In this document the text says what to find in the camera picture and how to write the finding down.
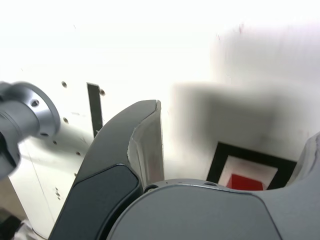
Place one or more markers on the black tape strip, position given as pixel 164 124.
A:
pixel 95 107

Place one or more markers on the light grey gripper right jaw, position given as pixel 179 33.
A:
pixel 200 215

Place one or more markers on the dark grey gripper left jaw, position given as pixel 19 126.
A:
pixel 105 155

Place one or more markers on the red cube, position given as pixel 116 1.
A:
pixel 245 183

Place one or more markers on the black tape square outline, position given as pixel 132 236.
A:
pixel 217 162

